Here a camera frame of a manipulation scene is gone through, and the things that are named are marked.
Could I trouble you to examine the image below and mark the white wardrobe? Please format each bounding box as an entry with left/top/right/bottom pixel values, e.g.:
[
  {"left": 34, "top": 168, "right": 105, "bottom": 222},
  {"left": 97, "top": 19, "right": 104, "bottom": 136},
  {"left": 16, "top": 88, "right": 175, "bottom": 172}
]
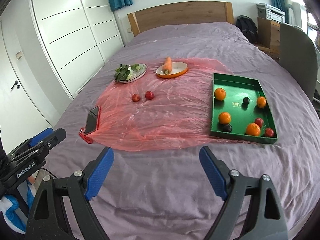
[{"left": 32, "top": 0, "right": 123, "bottom": 97}]

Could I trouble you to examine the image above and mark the pink plastic sheet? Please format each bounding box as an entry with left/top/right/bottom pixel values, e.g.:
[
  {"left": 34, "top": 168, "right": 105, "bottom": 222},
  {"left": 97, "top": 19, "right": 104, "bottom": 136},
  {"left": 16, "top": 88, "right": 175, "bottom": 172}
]
[{"left": 89, "top": 58, "right": 237, "bottom": 152}]

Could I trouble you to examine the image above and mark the carrot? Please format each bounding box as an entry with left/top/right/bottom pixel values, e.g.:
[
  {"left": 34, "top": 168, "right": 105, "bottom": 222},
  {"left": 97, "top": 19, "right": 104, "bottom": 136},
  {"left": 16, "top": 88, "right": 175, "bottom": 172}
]
[{"left": 162, "top": 57, "right": 172, "bottom": 75}]

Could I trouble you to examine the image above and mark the small bok choy piece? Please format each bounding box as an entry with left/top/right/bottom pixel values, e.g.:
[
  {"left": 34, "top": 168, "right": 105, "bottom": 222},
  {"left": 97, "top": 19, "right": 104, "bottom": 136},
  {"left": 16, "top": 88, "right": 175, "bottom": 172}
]
[{"left": 130, "top": 64, "right": 141, "bottom": 71}]

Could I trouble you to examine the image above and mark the large orange tangerine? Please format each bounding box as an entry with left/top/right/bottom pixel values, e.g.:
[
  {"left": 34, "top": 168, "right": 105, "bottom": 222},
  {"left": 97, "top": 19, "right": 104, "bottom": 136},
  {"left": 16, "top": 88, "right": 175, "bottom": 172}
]
[{"left": 245, "top": 122, "right": 261, "bottom": 137}]

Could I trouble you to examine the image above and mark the wooden headboard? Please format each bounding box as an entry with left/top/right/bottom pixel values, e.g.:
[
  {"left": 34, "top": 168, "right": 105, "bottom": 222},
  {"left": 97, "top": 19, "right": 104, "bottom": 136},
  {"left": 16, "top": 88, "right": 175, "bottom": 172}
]
[{"left": 127, "top": 1, "right": 234, "bottom": 36}]

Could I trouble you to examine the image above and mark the grey printer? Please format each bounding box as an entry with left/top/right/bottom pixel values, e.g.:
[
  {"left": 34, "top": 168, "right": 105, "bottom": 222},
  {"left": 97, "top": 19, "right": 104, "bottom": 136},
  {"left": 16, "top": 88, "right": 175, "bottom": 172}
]
[{"left": 257, "top": 3, "right": 285, "bottom": 23}]

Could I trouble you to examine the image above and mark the white door with handle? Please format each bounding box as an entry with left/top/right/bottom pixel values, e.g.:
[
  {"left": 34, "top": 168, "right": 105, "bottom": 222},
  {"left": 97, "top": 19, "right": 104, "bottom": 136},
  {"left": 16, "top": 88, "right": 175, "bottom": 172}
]
[{"left": 0, "top": 31, "right": 51, "bottom": 152}]

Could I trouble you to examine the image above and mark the dark plum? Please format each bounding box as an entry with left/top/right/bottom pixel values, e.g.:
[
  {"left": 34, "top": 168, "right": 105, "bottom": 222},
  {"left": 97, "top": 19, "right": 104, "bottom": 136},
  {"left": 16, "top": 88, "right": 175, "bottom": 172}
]
[
  {"left": 222, "top": 124, "right": 233, "bottom": 133},
  {"left": 243, "top": 97, "right": 250, "bottom": 105}
]

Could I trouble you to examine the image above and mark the leafy bok choy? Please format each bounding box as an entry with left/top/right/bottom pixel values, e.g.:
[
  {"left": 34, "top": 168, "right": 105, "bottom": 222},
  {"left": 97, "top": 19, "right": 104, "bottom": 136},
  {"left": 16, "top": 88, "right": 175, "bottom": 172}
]
[{"left": 114, "top": 64, "right": 131, "bottom": 82}]

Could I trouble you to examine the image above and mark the yellow orange fruit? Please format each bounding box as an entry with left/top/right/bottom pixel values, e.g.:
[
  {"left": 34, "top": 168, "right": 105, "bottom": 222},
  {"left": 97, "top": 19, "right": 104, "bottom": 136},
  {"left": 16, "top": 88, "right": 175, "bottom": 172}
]
[{"left": 218, "top": 112, "right": 232, "bottom": 125}]

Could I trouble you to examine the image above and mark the orange oval dish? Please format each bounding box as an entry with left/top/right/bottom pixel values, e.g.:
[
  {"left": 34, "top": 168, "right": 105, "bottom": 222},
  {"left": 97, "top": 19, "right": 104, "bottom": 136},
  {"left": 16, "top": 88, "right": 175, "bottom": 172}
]
[{"left": 156, "top": 62, "right": 188, "bottom": 79}]

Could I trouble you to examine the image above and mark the wooden dresser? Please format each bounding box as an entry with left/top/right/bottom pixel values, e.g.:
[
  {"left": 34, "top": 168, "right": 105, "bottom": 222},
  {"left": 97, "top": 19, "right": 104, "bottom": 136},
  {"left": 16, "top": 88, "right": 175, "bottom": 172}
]
[{"left": 256, "top": 17, "right": 280, "bottom": 62}]

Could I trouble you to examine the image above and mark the patterned round plate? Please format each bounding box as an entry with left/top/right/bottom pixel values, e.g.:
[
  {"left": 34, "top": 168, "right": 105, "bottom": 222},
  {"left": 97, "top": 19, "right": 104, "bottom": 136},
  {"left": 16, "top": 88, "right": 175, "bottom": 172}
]
[{"left": 120, "top": 64, "right": 148, "bottom": 83}]

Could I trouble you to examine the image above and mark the black backpack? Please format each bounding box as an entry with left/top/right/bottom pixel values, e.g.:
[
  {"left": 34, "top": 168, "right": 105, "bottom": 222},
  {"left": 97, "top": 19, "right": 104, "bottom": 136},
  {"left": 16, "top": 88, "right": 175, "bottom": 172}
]
[{"left": 236, "top": 15, "right": 258, "bottom": 44}]

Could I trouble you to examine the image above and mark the purple bed cover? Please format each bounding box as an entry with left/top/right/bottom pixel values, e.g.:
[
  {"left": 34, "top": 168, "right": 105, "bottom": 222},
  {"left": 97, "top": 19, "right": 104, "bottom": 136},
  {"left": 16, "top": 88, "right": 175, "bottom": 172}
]
[{"left": 46, "top": 22, "right": 319, "bottom": 239}]

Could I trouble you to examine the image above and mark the lone small red apple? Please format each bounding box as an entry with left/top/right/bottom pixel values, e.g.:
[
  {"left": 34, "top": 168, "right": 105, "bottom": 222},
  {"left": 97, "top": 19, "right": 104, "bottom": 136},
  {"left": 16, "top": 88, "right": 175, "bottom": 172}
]
[{"left": 254, "top": 118, "right": 264, "bottom": 128}]

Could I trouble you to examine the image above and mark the grey chair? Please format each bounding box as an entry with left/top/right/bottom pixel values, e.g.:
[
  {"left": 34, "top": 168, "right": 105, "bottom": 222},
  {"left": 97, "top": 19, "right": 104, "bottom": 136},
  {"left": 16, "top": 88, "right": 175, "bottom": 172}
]
[{"left": 279, "top": 23, "right": 318, "bottom": 101}]

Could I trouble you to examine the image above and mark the smartphone with red case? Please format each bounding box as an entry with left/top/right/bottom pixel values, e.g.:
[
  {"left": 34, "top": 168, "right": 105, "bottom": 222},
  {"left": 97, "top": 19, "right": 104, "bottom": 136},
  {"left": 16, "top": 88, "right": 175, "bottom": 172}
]
[{"left": 84, "top": 106, "right": 101, "bottom": 135}]

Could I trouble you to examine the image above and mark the red phone strap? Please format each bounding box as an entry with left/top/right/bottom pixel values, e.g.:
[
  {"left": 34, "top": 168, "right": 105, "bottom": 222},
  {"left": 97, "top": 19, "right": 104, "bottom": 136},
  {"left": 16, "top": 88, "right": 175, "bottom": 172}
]
[{"left": 78, "top": 127, "right": 94, "bottom": 145}]

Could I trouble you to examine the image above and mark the green rectangular tray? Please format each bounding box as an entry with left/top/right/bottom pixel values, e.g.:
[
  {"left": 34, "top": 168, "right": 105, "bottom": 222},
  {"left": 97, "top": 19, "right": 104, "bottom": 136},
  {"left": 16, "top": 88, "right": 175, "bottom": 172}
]
[{"left": 210, "top": 73, "right": 278, "bottom": 145}]

